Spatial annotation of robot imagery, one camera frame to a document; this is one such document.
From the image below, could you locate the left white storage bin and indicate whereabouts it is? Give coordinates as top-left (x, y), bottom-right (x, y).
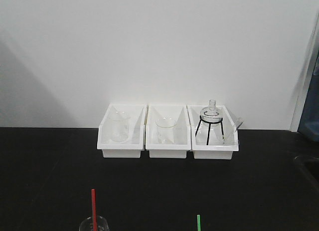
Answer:
top-left (97, 103), bottom-right (147, 158)

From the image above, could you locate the glass beaker in bin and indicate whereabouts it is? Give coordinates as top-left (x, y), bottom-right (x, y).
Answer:
top-left (109, 111), bottom-right (130, 142)
top-left (156, 117), bottom-right (176, 144)

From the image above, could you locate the green plastic spoon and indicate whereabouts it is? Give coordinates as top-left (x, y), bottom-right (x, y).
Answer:
top-left (196, 215), bottom-right (201, 231)

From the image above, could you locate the glass beaker in middle bin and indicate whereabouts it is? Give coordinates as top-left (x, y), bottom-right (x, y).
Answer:
top-left (156, 117), bottom-right (176, 144)

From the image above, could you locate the small glass funnel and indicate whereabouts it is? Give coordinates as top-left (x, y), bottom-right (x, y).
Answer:
top-left (218, 117), bottom-right (244, 145)

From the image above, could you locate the black wire tripod stand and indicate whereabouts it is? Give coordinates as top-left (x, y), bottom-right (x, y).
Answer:
top-left (195, 115), bottom-right (224, 146)

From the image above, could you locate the glass beaker in left bin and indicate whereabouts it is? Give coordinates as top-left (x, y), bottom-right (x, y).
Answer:
top-left (109, 111), bottom-right (130, 142)

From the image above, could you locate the white storage bin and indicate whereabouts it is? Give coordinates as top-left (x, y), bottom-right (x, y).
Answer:
top-left (97, 103), bottom-right (147, 158)
top-left (146, 104), bottom-right (191, 159)
top-left (187, 105), bottom-right (239, 160)

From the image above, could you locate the red plastic spoon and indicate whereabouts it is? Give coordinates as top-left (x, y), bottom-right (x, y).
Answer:
top-left (91, 189), bottom-right (98, 231)

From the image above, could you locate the glass beaker with spout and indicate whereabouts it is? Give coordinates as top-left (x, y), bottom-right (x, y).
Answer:
top-left (79, 216), bottom-right (110, 231)

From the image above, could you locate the right white storage bin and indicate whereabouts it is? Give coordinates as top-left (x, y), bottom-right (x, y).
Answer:
top-left (187, 105), bottom-right (239, 160)

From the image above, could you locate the round glass flask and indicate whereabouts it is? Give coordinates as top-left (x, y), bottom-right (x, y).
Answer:
top-left (200, 99), bottom-right (223, 123)

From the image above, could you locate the blue cabinet edge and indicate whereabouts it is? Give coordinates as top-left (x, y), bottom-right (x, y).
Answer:
top-left (298, 30), bottom-right (319, 142)

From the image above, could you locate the middle white storage bin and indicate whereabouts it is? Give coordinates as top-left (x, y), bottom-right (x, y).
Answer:
top-left (146, 104), bottom-right (191, 159)

